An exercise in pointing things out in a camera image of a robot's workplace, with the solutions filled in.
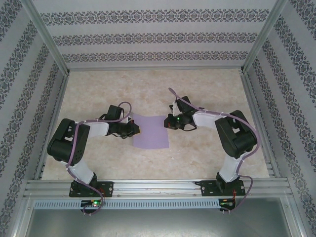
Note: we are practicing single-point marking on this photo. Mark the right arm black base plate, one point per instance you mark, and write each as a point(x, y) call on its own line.
point(207, 188)

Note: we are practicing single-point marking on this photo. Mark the aluminium frame post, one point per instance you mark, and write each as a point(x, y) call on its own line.
point(45, 37)
point(263, 37)

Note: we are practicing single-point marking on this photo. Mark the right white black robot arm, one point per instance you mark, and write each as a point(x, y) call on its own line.
point(205, 119)

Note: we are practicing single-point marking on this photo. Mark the grey metal sheet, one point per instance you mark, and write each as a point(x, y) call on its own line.
point(158, 224)

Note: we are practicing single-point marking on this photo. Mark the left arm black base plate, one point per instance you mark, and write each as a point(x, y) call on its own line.
point(108, 188)

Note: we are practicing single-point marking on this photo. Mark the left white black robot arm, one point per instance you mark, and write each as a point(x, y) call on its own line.
point(96, 128)

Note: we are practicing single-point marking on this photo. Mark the aluminium frame bar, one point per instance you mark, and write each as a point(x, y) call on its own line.
point(297, 217)
point(21, 219)

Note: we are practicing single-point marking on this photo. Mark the purple paper sheet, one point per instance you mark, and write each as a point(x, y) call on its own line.
point(153, 133)

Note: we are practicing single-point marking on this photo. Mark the aluminium mounting rail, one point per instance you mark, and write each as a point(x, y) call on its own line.
point(153, 186)

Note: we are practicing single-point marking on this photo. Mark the aluminium side rail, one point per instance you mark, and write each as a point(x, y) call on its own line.
point(259, 123)
point(53, 121)

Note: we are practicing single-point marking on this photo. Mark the aluminium rear rail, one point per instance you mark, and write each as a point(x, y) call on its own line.
point(155, 68)

